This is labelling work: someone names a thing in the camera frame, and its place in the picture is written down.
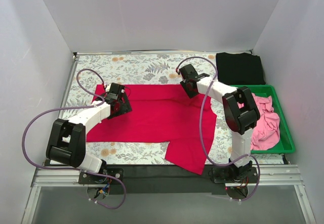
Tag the folded black t shirt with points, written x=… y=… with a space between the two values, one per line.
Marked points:
x=239 y=69

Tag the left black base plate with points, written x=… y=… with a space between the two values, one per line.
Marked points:
x=109 y=176

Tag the red t shirt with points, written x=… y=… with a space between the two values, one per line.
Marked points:
x=163 y=113

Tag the pink t shirt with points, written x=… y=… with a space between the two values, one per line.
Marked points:
x=266 y=134

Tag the floral table mat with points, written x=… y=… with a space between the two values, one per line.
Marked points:
x=129 y=69

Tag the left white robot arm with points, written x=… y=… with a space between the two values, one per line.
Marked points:
x=67 y=142

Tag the aluminium frame rail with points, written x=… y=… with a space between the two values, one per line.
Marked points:
x=171 y=179

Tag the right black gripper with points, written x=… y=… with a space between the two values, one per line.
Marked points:
x=189 y=88

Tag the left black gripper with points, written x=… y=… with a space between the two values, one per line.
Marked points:
x=124 y=105

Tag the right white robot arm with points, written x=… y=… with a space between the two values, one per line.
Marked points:
x=240 y=111

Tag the green plastic bin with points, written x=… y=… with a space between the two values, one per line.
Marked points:
x=286 y=144

